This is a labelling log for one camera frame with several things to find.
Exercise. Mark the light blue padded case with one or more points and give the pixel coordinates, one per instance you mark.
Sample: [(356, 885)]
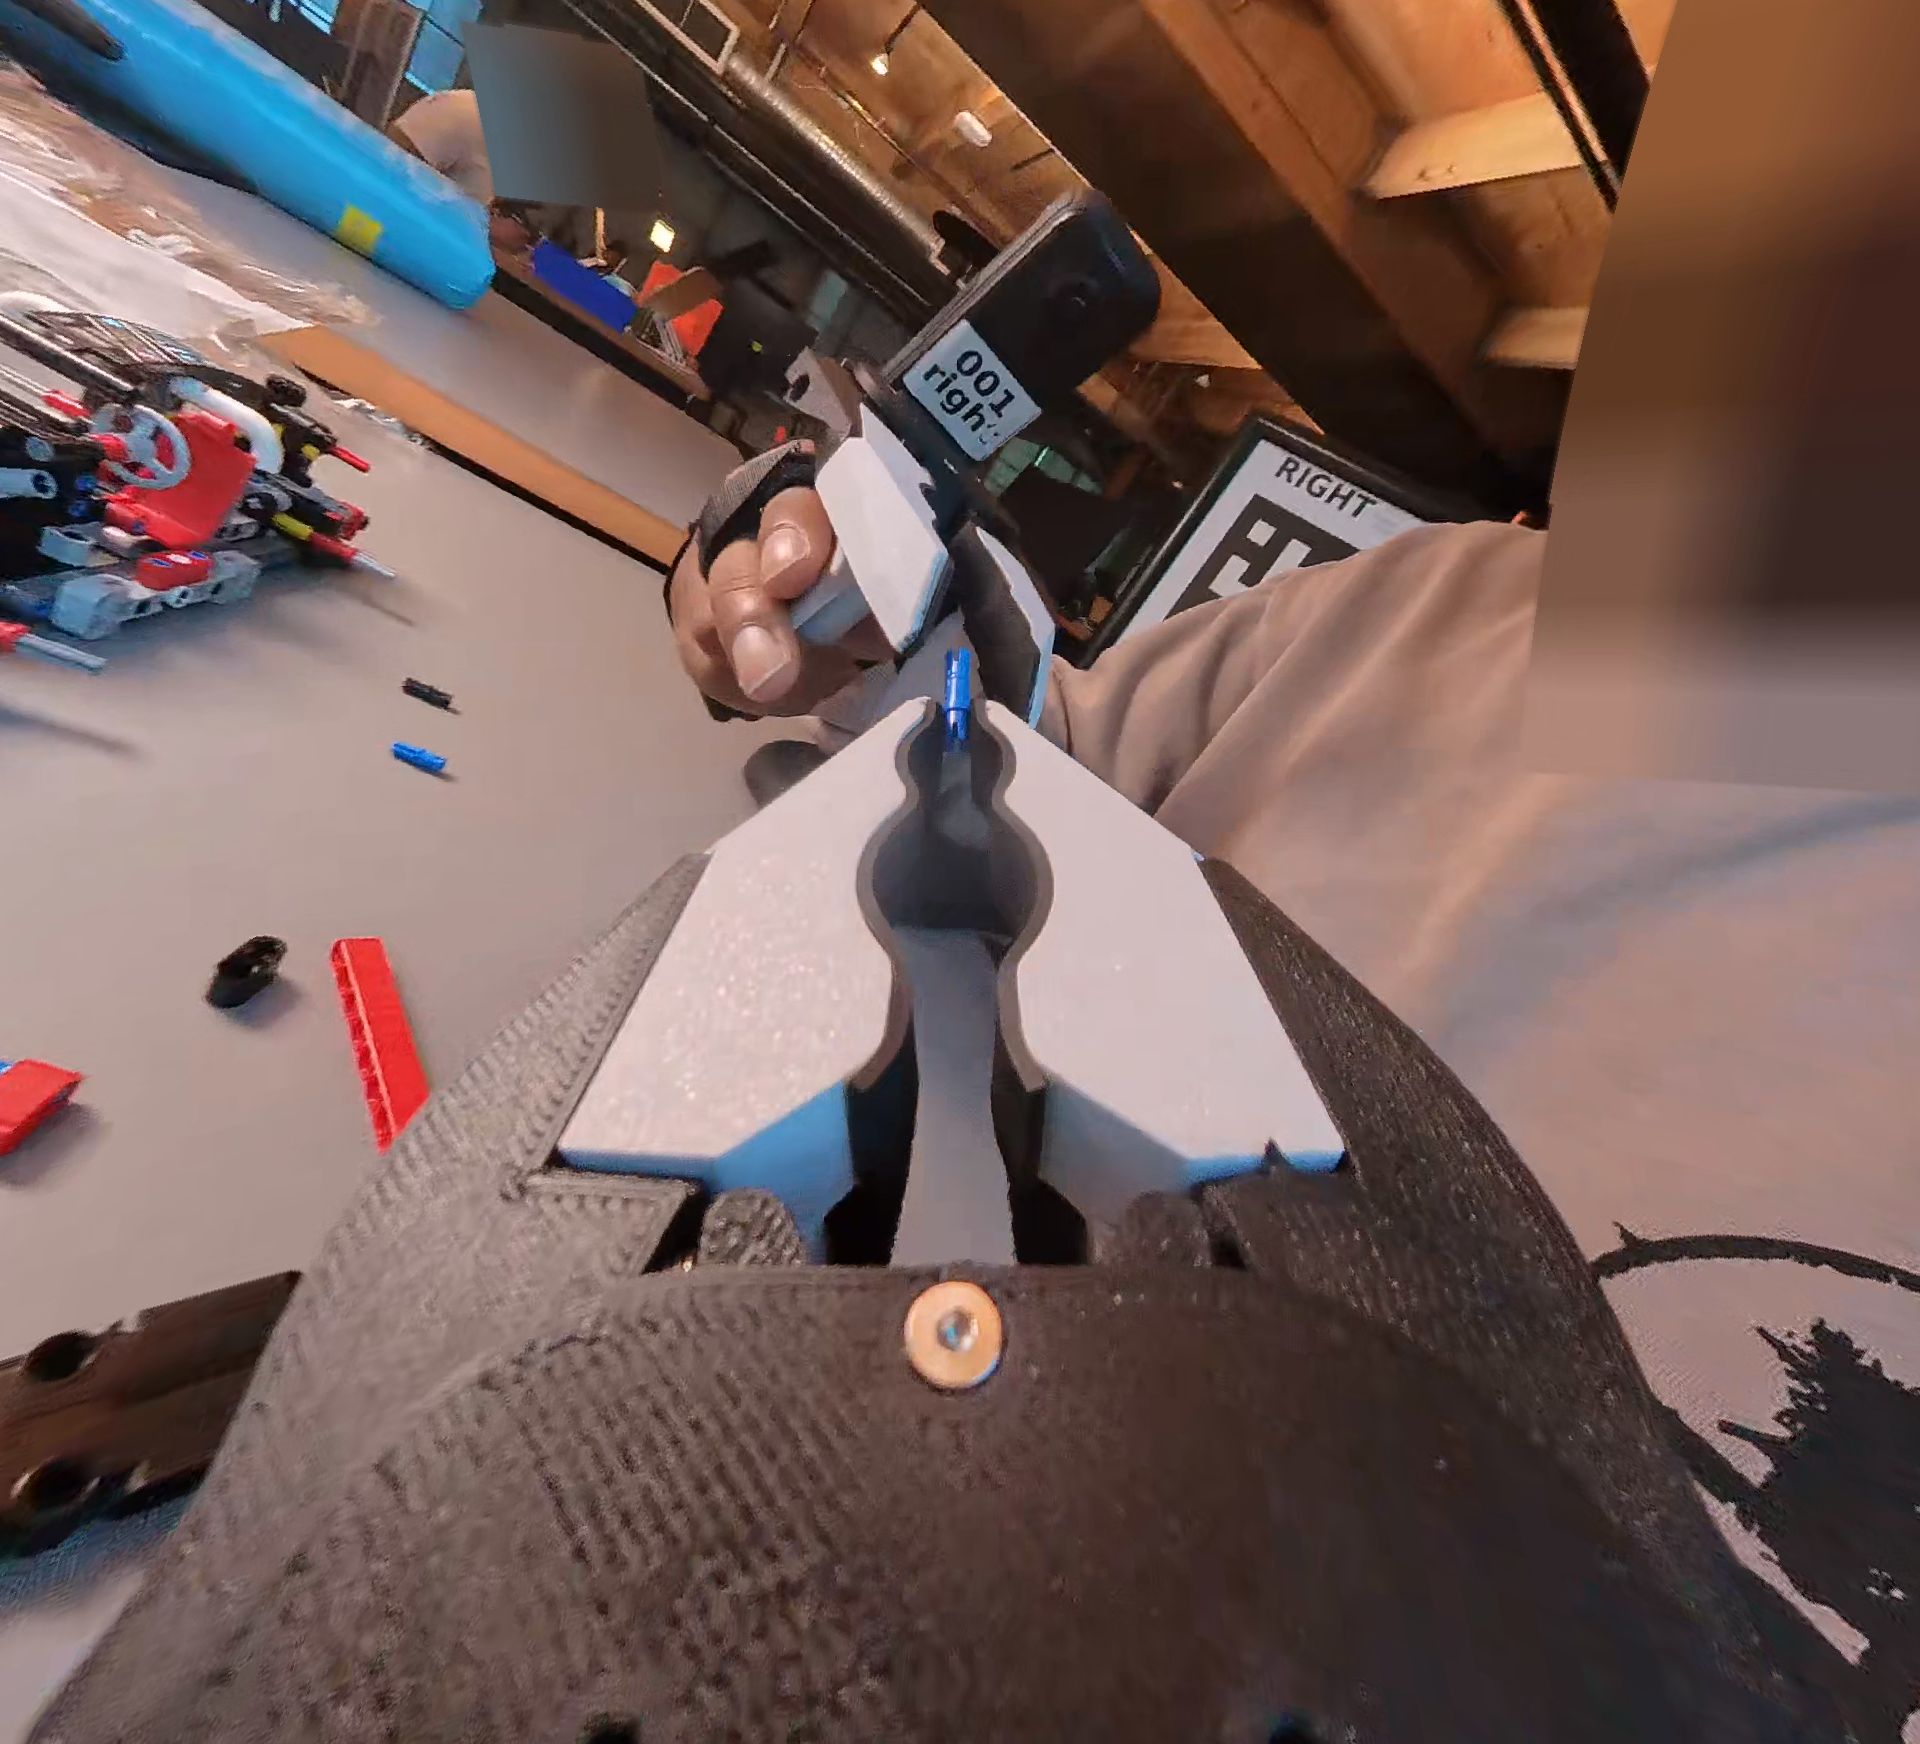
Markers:
[(255, 109)]

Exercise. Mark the person's right forearm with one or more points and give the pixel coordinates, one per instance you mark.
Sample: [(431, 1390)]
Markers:
[(1321, 663)]

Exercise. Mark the partly built lego car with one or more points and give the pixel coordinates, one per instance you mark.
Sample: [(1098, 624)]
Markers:
[(166, 499)]

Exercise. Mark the red lego connector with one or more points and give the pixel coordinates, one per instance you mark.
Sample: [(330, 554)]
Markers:
[(31, 1101)]

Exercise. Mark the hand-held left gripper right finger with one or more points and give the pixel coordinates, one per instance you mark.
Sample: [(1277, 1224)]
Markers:
[(1170, 1023)]

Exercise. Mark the black lego panel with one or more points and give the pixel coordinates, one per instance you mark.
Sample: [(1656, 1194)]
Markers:
[(135, 1398)]

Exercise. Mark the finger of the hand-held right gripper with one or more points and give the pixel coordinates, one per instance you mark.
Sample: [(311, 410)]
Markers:
[(1029, 650), (893, 528)]

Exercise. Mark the black lego link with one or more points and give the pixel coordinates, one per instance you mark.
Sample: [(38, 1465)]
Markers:
[(248, 968)]

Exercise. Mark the blue crate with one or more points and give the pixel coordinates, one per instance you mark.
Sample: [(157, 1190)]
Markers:
[(584, 282)]

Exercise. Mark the person's right hand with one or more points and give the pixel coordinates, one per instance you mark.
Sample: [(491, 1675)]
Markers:
[(736, 634)]

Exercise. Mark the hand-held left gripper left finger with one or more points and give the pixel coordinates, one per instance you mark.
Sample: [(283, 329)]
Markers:
[(736, 1009)]

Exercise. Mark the long red lego beam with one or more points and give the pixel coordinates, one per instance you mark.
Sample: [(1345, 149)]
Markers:
[(376, 1039)]

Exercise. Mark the black framed marker sign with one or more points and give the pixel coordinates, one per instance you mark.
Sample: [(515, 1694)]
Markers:
[(1276, 528)]

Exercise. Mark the black lego pin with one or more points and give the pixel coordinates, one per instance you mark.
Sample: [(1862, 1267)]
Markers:
[(428, 690)]

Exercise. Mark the metal ventilation duct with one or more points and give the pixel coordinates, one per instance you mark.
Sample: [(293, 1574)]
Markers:
[(750, 79)]

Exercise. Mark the clear plastic bag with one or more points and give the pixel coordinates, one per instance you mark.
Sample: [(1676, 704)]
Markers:
[(135, 199)]

